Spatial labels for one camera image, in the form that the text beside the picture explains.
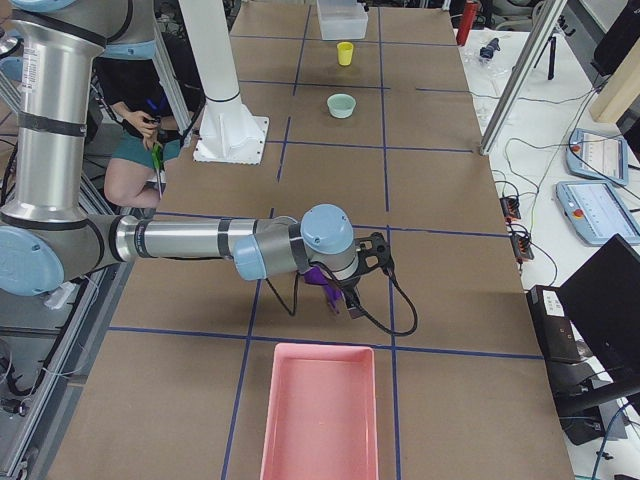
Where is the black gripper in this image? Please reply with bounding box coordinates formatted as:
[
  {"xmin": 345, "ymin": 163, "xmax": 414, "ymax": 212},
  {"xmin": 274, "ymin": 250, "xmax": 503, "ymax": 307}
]
[{"xmin": 331, "ymin": 273, "xmax": 363, "ymax": 319}]

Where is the purple microfiber cloth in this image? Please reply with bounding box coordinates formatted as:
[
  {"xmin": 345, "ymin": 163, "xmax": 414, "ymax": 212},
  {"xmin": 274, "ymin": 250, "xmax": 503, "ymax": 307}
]
[{"xmin": 303, "ymin": 267, "xmax": 343, "ymax": 314}]

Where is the yellow plastic cup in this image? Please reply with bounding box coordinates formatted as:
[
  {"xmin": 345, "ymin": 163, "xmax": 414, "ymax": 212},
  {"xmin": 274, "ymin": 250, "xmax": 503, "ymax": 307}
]
[{"xmin": 336, "ymin": 41, "xmax": 354, "ymax": 67}]

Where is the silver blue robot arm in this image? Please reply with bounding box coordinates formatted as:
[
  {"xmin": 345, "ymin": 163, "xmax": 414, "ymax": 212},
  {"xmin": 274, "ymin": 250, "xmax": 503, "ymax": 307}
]
[{"xmin": 1, "ymin": 1, "xmax": 366, "ymax": 317}]

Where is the black computer box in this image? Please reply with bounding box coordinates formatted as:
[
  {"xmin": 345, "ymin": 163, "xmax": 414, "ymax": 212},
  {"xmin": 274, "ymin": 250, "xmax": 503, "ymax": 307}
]
[{"xmin": 526, "ymin": 285, "xmax": 581, "ymax": 364}]

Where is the clear plastic box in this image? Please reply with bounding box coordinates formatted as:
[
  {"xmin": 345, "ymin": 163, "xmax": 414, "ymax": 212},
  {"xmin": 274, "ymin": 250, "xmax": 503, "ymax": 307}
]
[{"xmin": 316, "ymin": 0, "xmax": 368, "ymax": 40}]

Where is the pink plastic bin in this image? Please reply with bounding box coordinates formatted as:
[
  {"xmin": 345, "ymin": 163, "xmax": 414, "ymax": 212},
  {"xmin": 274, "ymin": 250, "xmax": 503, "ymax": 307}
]
[{"xmin": 260, "ymin": 343, "xmax": 379, "ymax": 479}]

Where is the near orange black connector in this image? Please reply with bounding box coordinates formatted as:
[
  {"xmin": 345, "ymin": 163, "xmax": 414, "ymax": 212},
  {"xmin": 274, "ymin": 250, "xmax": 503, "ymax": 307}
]
[{"xmin": 510, "ymin": 232, "xmax": 535, "ymax": 263}]

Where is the orange black connector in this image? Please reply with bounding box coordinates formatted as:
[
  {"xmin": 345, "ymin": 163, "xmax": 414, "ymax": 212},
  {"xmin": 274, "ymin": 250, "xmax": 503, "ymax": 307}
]
[
  {"xmin": 510, "ymin": 232, "xmax": 535, "ymax": 263},
  {"xmin": 500, "ymin": 196, "xmax": 521, "ymax": 223}
]

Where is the far orange black connector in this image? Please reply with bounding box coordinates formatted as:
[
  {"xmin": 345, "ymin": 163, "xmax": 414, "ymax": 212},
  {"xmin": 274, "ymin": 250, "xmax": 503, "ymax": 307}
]
[{"xmin": 500, "ymin": 196, "xmax": 521, "ymax": 223}]

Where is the mint green bowl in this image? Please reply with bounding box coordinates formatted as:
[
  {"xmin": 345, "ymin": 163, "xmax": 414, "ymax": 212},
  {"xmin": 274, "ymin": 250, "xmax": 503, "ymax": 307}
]
[{"xmin": 326, "ymin": 93, "xmax": 357, "ymax": 119}]

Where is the black monitor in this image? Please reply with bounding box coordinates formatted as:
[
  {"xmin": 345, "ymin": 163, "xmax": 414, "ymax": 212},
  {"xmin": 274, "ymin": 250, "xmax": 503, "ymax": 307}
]
[{"xmin": 557, "ymin": 234, "xmax": 639, "ymax": 379}]

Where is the near teach pendant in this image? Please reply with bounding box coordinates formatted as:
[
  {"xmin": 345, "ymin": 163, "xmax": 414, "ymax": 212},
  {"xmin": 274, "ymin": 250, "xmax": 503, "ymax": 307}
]
[{"xmin": 555, "ymin": 180, "xmax": 639, "ymax": 246}]

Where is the teach pendant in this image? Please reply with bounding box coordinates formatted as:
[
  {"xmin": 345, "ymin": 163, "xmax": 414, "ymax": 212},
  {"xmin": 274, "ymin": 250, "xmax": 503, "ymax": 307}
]
[
  {"xmin": 555, "ymin": 180, "xmax": 639, "ymax": 246},
  {"xmin": 566, "ymin": 128, "xmax": 629, "ymax": 186}
]

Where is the seated person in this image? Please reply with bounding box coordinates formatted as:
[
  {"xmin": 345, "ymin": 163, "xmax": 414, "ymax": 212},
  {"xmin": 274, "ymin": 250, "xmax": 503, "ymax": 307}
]
[{"xmin": 95, "ymin": 57, "xmax": 180, "ymax": 209}]

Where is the far teach pendant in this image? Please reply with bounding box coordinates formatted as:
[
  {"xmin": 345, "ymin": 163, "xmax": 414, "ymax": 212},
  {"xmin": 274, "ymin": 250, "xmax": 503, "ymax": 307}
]
[{"xmin": 566, "ymin": 128, "xmax": 629, "ymax": 186}]

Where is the dark blue handheld tool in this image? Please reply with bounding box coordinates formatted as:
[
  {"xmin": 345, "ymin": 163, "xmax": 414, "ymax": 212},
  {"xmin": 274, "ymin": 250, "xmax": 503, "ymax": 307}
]
[{"xmin": 479, "ymin": 37, "xmax": 500, "ymax": 61}]

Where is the red cylinder bottle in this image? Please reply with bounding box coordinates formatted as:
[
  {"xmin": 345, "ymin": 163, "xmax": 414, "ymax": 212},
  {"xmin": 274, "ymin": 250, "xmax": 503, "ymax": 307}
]
[{"xmin": 456, "ymin": 0, "xmax": 478, "ymax": 46}]

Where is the white power strip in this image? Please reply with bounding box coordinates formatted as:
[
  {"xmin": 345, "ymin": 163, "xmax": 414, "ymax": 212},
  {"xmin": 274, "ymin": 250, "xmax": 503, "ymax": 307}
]
[{"xmin": 44, "ymin": 282, "xmax": 75, "ymax": 310}]

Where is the black small tripod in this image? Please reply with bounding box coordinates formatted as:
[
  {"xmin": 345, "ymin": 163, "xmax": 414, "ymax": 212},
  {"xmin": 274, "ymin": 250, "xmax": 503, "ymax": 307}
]
[{"xmin": 533, "ymin": 36, "xmax": 557, "ymax": 80}]

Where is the wooden board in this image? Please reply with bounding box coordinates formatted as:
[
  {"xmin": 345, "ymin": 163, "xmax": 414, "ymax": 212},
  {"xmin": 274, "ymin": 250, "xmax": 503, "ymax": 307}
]
[{"xmin": 590, "ymin": 41, "xmax": 640, "ymax": 123}]

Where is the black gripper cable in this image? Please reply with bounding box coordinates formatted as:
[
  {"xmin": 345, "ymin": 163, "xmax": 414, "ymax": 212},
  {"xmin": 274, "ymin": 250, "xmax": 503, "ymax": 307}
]
[{"xmin": 309, "ymin": 259, "xmax": 419, "ymax": 336}]

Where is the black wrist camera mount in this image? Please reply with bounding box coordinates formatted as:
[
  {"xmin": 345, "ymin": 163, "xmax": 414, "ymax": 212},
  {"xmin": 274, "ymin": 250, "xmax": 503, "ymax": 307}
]
[{"xmin": 355, "ymin": 232, "xmax": 395, "ymax": 277}]

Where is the white camera stand column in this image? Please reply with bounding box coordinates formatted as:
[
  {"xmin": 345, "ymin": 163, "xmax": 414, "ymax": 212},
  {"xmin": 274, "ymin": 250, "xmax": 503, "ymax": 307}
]
[{"xmin": 180, "ymin": 0, "xmax": 269, "ymax": 165}]

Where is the green handled grabber tool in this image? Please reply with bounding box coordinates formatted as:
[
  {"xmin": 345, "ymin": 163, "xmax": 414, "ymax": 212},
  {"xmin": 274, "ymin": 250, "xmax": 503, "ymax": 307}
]
[{"xmin": 151, "ymin": 142, "xmax": 164, "ymax": 198}]

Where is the aluminium frame post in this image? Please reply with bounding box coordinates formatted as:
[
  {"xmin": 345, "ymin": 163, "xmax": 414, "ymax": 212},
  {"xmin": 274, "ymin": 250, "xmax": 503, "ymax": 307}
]
[{"xmin": 479, "ymin": 0, "xmax": 567, "ymax": 155}]

